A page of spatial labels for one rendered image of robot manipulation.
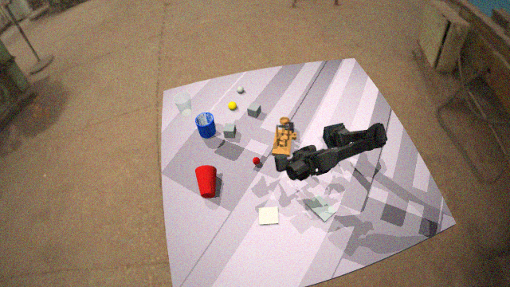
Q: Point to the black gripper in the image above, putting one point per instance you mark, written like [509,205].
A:
[282,160]

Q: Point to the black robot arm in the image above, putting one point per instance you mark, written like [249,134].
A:
[325,160]

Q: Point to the blue mug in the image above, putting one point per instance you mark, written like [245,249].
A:
[205,125]

